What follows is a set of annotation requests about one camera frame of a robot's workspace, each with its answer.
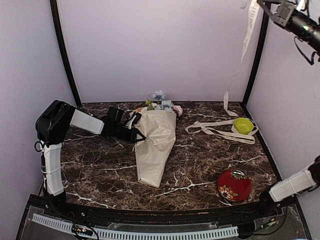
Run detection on white slotted cable duct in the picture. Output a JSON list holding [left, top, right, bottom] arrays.
[[31, 213, 239, 240]]

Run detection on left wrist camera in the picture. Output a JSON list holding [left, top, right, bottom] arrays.
[[125, 112, 142, 129]]

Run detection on black front table rail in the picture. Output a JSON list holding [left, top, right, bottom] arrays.
[[29, 194, 298, 227]]

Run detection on left black frame post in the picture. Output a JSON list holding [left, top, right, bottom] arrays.
[[49, 0, 82, 107]]

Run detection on pink fake rose stem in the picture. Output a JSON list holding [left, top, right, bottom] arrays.
[[172, 105, 183, 117]]

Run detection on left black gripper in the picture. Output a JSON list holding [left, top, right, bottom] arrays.
[[113, 124, 145, 143]]

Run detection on black frame post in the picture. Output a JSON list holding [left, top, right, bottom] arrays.
[[49, 0, 82, 107], [241, 13, 269, 109]]

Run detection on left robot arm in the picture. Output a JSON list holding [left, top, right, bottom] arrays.
[[34, 100, 146, 198]]

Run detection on yellow-green cup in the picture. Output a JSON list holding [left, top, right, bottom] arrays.
[[233, 117, 258, 135]]

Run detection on right black frame post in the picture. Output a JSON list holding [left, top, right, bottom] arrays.
[[241, 13, 269, 109]]

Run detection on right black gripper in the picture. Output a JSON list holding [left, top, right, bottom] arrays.
[[254, 0, 320, 53]]

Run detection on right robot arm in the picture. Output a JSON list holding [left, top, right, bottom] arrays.
[[255, 0, 320, 217]]

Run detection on red floral plate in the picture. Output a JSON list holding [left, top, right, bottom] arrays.
[[217, 169, 252, 202]]

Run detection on blue fake flower stem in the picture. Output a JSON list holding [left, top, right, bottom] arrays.
[[151, 90, 174, 112]]

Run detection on beige wrapping paper sheet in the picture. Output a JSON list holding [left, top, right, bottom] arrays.
[[135, 110, 177, 188]]

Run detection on white printed ribbon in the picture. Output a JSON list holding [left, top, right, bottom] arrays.
[[185, 0, 261, 145]]

